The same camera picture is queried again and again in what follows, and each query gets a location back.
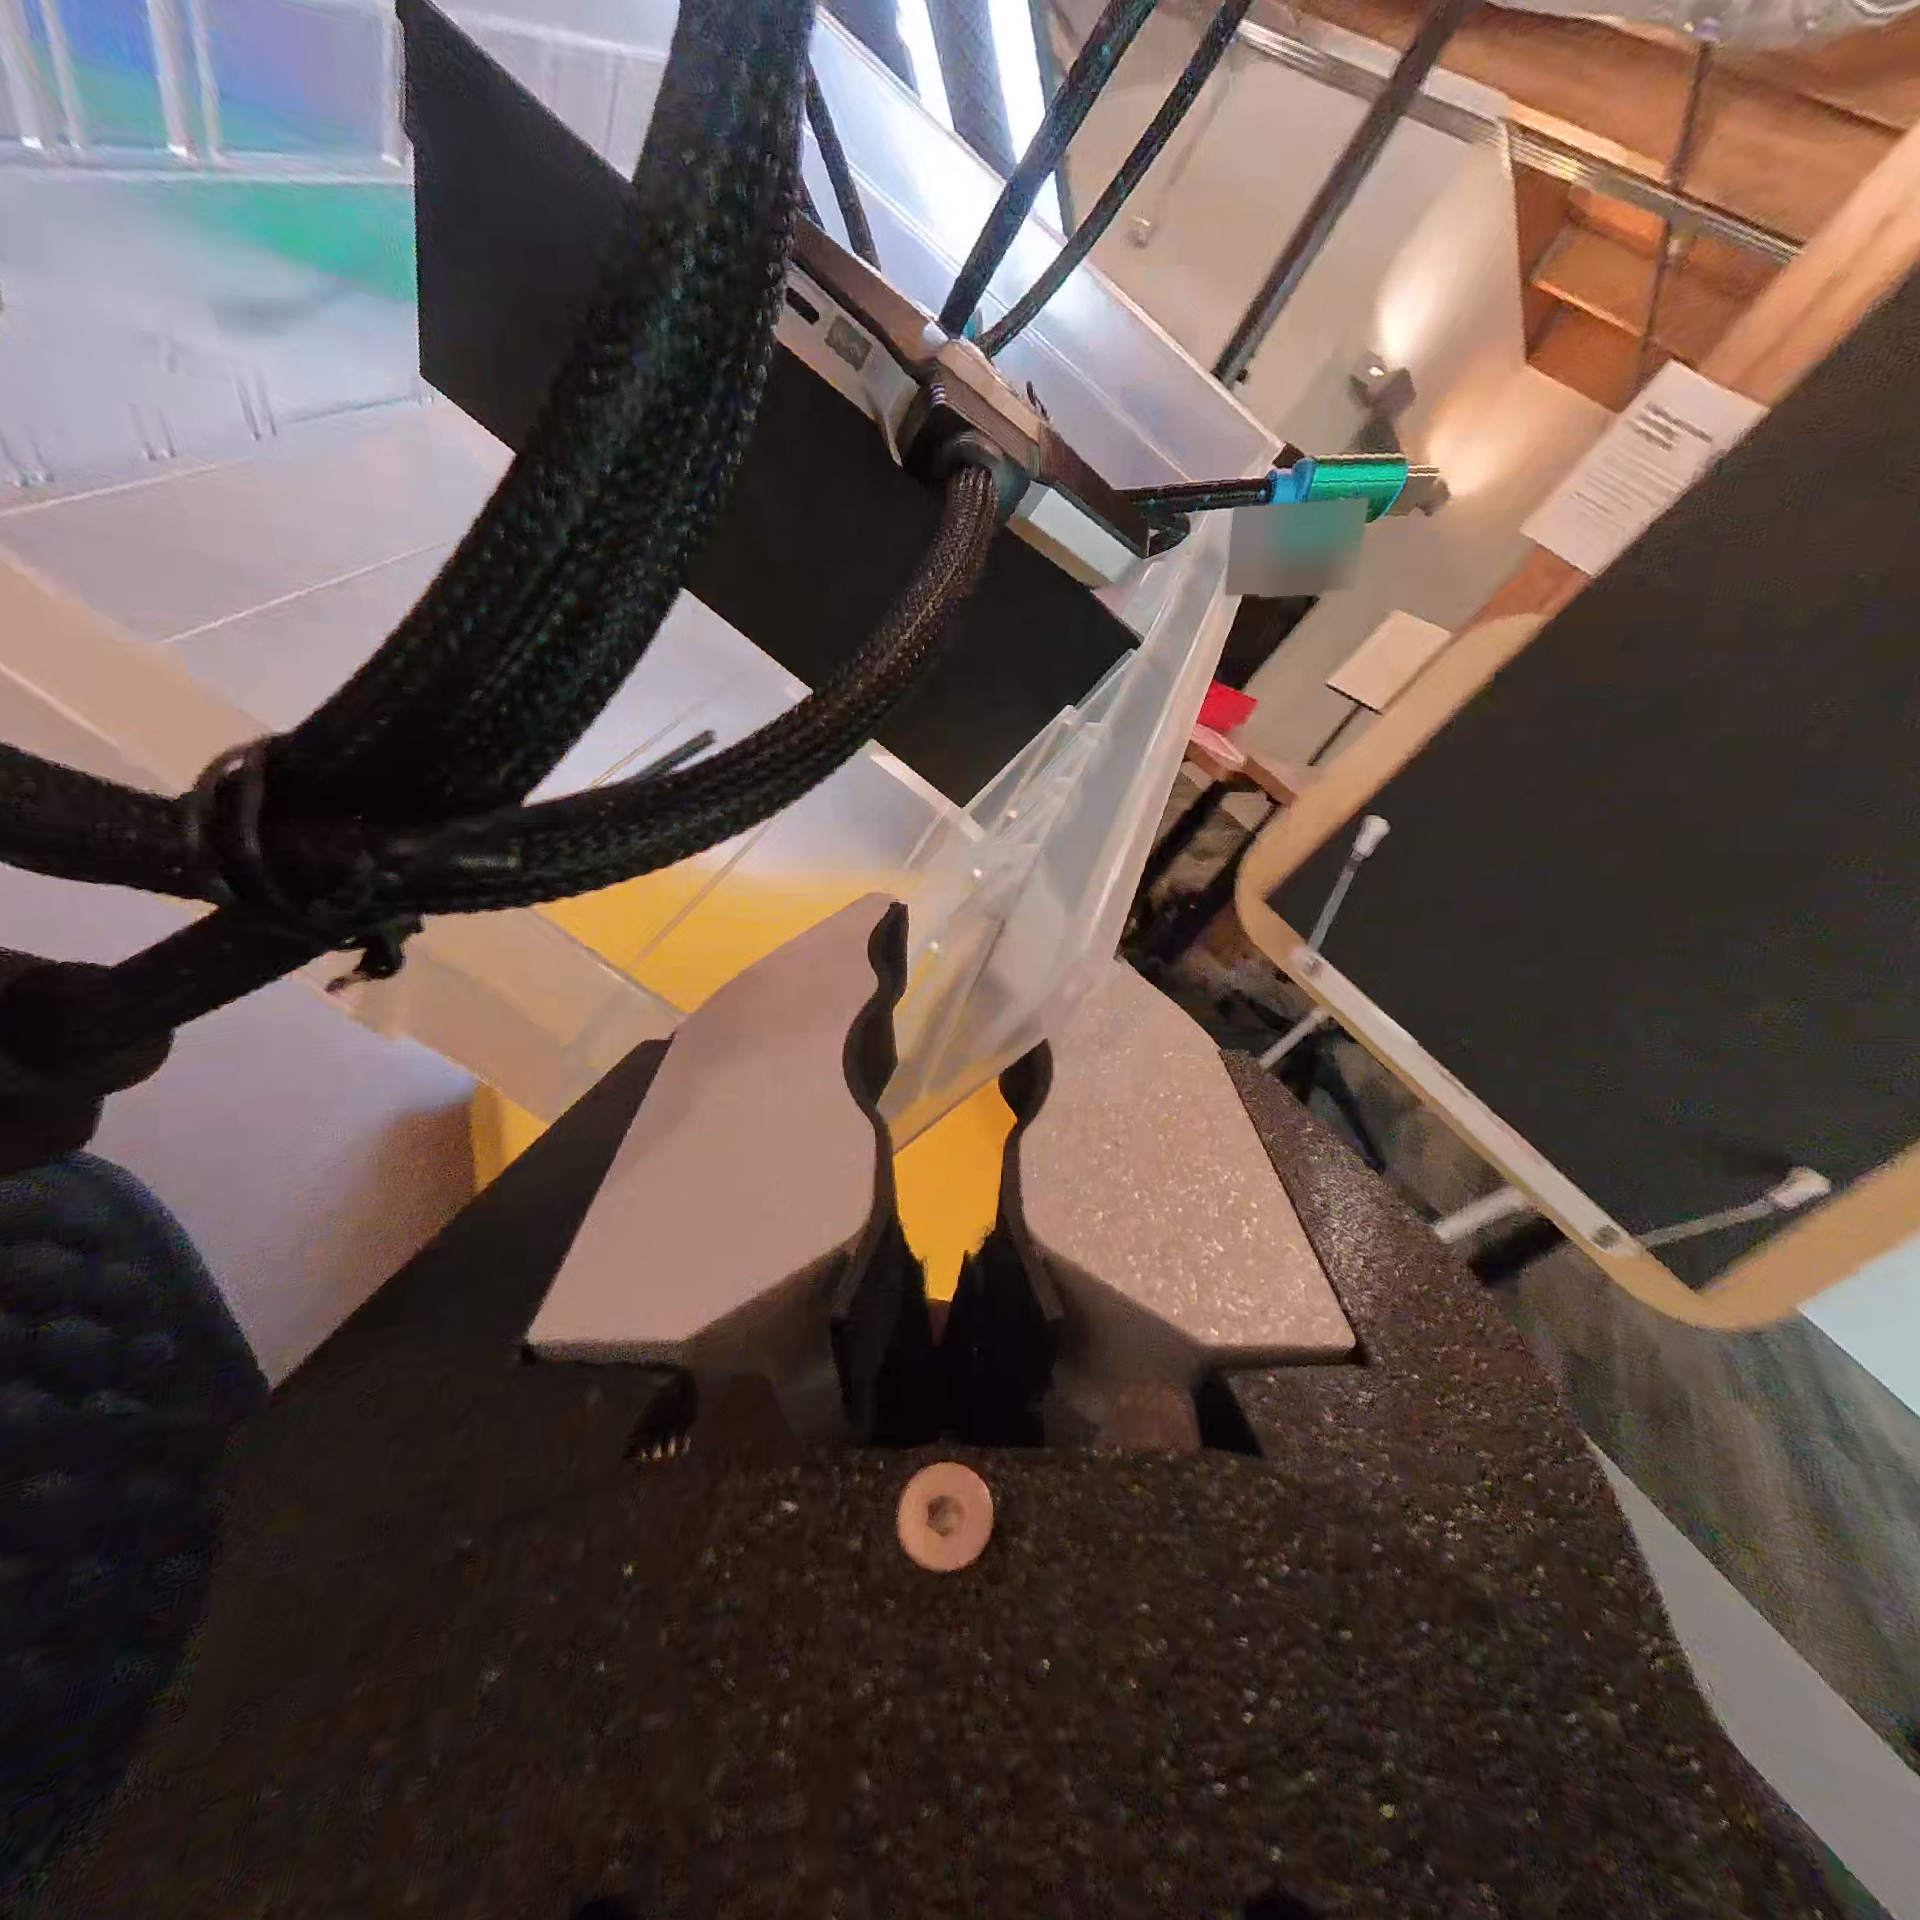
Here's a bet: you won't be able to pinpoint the black switch box cable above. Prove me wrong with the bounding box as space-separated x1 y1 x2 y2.
0 0 1006 1081

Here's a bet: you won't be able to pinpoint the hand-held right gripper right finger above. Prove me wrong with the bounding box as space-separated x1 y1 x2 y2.
945 965 1363 1449

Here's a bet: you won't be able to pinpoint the yellow plastic bin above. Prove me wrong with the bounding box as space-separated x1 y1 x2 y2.
471 868 1024 1303

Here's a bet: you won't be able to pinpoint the wooden table black legs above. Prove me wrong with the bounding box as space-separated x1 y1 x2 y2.
1182 736 1311 809

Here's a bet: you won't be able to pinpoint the dark flat device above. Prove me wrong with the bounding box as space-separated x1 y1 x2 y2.
398 0 1147 801

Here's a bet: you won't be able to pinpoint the small white sign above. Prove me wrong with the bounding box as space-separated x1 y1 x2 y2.
1326 606 1454 712

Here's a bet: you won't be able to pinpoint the clear plastic bin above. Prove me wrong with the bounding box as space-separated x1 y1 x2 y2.
0 0 1307 1134

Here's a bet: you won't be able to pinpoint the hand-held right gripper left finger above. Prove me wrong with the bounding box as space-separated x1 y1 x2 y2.
525 892 945 1449

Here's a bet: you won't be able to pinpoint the black pole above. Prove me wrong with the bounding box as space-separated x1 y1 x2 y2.
1213 0 1483 387

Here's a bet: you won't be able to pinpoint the black sheet wooden board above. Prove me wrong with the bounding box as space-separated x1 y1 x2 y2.
1233 255 1920 1331

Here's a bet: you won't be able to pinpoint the white paper sign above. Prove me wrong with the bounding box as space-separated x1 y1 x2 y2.
1521 356 1774 579

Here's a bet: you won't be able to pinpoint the black wrist rest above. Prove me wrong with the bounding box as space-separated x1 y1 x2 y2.
0 1151 276 1849

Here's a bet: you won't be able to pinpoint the grey desk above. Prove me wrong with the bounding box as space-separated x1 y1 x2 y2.
83 961 1920 1920

